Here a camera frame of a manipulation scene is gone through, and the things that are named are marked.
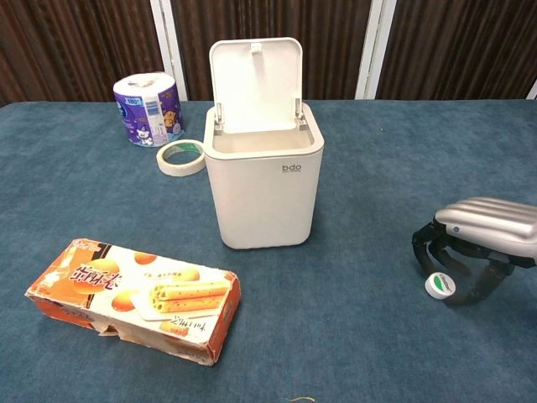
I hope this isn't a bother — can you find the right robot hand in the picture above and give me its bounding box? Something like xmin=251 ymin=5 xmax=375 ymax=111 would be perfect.
xmin=411 ymin=196 xmax=537 ymax=307

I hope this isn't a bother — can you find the small white bottle cap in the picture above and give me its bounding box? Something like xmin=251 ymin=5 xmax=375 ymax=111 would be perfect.
xmin=424 ymin=271 xmax=457 ymax=301

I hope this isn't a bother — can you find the orange egg roll snack box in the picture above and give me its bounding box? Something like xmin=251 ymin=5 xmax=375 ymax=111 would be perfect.
xmin=24 ymin=238 xmax=242 ymax=367

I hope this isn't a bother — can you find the blue table mat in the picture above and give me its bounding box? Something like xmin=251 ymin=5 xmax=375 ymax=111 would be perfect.
xmin=0 ymin=98 xmax=537 ymax=403

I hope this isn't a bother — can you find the white plastic box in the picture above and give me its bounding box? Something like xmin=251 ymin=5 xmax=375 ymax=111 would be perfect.
xmin=202 ymin=37 xmax=326 ymax=250

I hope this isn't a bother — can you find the wrapped toilet paper roll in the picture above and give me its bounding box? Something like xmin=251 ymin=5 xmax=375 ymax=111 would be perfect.
xmin=112 ymin=71 xmax=186 ymax=149

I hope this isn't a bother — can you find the beige masking tape roll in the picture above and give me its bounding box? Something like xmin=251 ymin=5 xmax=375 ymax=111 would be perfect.
xmin=156 ymin=139 xmax=206 ymax=178

